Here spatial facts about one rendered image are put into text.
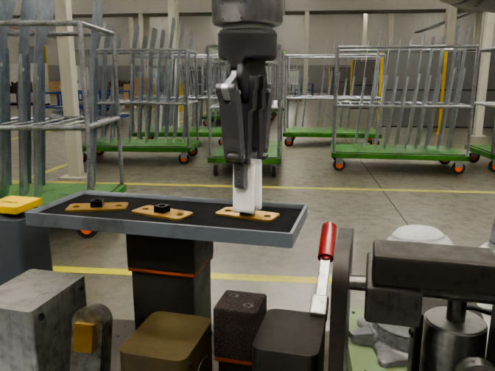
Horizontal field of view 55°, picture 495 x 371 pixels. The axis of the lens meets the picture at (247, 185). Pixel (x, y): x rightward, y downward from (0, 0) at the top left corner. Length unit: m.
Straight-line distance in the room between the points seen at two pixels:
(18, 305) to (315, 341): 0.31
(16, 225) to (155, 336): 0.33
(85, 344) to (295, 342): 0.22
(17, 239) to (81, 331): 0.28
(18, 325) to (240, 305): 0.23
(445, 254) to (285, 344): 0.18
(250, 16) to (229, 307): 0.33
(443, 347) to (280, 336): 0.16
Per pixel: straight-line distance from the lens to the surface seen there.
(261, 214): 0.65
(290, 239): 0.57
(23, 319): 0.56
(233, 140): 0.60
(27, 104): 4.79
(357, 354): 1.13
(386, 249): 0.47
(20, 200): 0.82
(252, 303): 0.55
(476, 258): 0.48
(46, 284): 0.62
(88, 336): 0.54
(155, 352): 0.51
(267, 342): 0.52
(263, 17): 0.60
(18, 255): 0.80
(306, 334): 0.53
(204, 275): 0.70
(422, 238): 1.04
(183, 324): 0.55
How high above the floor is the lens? 1.35
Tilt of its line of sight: 13 degrees down
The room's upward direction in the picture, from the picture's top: straight up
